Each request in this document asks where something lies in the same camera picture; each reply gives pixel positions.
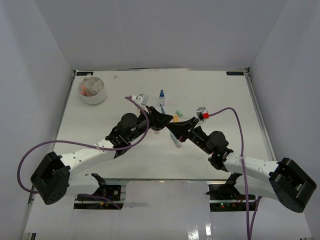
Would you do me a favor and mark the yellow highlighter cap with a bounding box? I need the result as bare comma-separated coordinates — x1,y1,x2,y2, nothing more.
173,115,179,123

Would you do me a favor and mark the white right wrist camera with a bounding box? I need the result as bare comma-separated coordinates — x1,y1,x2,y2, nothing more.
196,106,210,125

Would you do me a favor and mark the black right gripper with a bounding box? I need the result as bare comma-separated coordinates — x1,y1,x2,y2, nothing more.
166,117,213,155

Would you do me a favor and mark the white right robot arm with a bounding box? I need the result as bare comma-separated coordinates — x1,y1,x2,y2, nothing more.
167,117,317,213

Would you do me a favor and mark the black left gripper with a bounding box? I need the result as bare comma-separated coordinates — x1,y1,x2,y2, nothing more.
128,106,173,143

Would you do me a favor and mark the white round divided container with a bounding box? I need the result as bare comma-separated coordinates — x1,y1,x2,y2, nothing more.
78,76,107,105

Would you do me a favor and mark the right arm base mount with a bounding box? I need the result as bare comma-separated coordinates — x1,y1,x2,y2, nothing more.
206,173,246,213

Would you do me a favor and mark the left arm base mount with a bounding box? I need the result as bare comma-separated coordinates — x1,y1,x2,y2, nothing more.
73,173,124,210

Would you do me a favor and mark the right table label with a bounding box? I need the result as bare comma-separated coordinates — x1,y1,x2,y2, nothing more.
226,71,244,76

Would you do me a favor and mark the green highlighter cap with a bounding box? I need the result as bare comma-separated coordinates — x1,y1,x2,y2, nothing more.
176,110,183,118

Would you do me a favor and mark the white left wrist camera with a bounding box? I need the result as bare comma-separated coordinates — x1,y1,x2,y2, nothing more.
131,94,149,107

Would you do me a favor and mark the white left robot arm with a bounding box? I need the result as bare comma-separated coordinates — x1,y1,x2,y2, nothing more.
30,106,173,205

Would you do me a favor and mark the clear blue spray bottle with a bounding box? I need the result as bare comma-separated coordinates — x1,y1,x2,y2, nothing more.
159,89,165,108

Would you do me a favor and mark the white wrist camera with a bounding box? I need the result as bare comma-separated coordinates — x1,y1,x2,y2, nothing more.
196,106,210,125
131,94,149,107

